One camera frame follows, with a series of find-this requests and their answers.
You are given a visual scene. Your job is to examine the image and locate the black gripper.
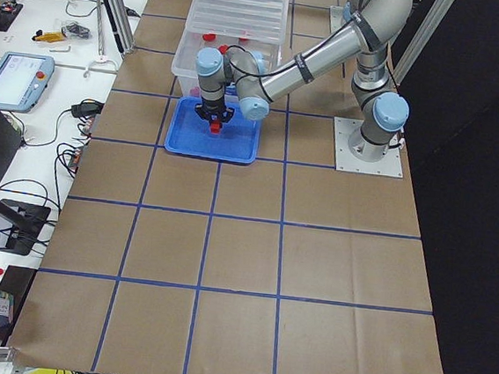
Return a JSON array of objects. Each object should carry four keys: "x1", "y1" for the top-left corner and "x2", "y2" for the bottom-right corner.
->
[{"x1": 194, "y1": 99, "x2": 235, "y2": 132}]

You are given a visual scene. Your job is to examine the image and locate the clear plastic box lid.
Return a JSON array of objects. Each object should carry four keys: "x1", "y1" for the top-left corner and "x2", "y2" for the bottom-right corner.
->
[{"x1": 186, "y1": 0, "x2": 290, "y2": 46}]

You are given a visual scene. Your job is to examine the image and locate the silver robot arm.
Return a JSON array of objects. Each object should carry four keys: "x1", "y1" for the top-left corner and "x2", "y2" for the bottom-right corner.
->
[{"x1": 194, "y1": 0, "x2": 413, "y2": 163}]

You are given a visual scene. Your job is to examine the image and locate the blue plastic tray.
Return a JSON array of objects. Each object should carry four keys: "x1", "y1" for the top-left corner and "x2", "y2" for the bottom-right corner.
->
[{"x1": 165, "y1": 96, "x2": 262, "y2": 165}]

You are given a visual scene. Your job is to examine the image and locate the clear plastic storage box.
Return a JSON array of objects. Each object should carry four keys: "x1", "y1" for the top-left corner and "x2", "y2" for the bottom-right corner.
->
[{"x1": 172, "y1": 31, "x2": 282, "y2": 98}]

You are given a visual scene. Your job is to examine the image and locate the black power adapter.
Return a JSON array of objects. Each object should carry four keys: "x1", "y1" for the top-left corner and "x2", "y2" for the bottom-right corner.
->
[{"x1": 70, "y1": 99, "x2": 105, "y2": 118}]

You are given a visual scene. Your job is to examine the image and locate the silver allen key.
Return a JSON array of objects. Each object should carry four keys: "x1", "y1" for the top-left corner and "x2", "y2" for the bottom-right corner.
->
[{"x1": 48, "y1": 45, "x2": 72, "y2": 54}]

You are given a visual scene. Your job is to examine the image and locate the long metal rod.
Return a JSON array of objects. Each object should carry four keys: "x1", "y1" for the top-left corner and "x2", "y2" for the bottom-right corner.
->
[{"x1": 96, "y1": 0, "x2": 105, "y2": 60}]

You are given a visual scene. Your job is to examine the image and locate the yellow black tool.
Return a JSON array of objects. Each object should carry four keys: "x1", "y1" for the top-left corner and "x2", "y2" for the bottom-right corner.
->
[{"x1": 32, "y1": 30, "x2": 67, "y2": 43}]

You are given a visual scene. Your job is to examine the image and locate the blue teach pendant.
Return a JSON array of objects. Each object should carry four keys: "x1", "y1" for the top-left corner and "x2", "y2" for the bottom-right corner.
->
[{"x1": 0, "y1": 52, "x2": 55, "y2": 113}]

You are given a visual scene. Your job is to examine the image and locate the black monitor stand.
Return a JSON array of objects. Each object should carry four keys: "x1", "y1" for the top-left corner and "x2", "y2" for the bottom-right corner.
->
[{"x1": 0, "y1": 199, "x2": 51, "y2": 255}]

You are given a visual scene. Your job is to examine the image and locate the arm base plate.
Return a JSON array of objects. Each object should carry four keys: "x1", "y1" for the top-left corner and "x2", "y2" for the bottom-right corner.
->
[
  {"x1": 334, "y1": 117, "x2": 403, "y2": 179},
  {"x1": 329, "y1": 4, "x2": 351, "y2": 33}
]

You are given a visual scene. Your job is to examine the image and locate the aluminium frame post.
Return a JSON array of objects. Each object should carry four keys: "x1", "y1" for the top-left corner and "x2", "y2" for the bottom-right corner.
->
[{"x1": 103, "y1": 0, "x2": 135, "y2": 55}]

